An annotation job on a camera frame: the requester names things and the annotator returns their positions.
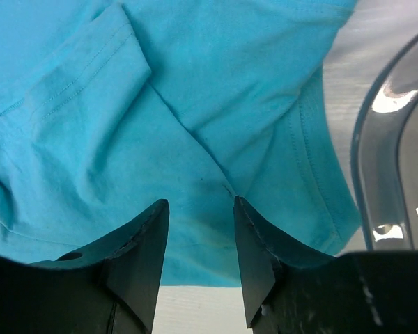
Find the clear plastic bin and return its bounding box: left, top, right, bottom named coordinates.
left=350, top=34, right=418, bottom=253

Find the turquoise t shirt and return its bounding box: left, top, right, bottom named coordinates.
left=0, top=1, right=360, bottom=287

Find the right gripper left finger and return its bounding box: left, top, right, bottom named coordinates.
left=31, top=199, right=169, bottom=333

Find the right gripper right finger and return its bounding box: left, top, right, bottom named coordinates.
left=233, top=196, right=334, bottom=328

